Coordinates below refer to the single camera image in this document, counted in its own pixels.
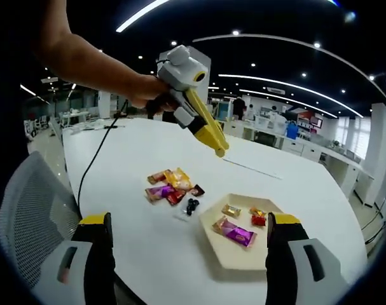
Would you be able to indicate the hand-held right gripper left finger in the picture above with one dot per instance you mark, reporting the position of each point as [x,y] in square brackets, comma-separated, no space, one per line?
[94,270]

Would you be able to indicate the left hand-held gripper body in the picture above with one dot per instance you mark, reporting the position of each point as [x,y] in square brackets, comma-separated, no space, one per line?
[180,71]

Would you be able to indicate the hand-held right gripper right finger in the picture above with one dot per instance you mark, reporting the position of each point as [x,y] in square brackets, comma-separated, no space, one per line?
[285,270]

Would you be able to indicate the yellow food packet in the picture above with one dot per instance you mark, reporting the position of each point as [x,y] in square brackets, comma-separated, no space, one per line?
[180,179]

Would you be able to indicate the small dark red candy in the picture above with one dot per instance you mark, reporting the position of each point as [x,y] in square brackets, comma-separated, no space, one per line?
[198,190]

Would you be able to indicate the cream hexagonal container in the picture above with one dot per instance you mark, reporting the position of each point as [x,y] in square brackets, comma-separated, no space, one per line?
[231,254]

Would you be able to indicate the purple food packet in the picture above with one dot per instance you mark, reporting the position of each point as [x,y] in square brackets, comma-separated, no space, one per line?
[159,192]
[235,233]

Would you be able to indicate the orange brown food packet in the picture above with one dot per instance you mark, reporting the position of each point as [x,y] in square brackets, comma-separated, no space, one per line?
[157,178]

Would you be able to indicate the clear packet with black food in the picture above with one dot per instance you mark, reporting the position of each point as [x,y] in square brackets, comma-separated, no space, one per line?
[191,205]

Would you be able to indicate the small gold candy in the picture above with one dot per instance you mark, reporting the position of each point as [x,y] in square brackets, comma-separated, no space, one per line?
[231,210]

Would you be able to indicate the person's left hand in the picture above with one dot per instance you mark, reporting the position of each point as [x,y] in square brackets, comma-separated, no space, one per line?
[148,92]

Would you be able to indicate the black chair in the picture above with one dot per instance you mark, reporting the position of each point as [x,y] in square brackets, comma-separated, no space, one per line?
[266,137]

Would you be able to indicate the blue box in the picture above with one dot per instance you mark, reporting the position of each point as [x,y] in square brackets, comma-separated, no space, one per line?
[292,130]

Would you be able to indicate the white slim pillar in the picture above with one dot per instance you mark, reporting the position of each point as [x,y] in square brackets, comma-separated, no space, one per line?
[105,105]

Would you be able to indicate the black slim tool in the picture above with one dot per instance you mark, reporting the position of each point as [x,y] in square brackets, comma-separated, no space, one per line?
[114,127]

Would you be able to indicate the grey mesh office chair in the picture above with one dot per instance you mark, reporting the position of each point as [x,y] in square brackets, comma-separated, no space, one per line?
[30,206]

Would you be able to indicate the white desk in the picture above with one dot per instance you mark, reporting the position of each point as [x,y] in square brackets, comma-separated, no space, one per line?
[75,116]

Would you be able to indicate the long white counter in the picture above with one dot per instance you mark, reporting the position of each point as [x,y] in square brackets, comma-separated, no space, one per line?
[342,168]

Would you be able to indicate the white office chair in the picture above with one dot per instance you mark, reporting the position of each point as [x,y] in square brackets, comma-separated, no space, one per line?
[30,127]

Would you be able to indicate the red wall display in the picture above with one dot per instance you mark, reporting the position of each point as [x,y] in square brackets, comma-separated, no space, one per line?
[313,120]

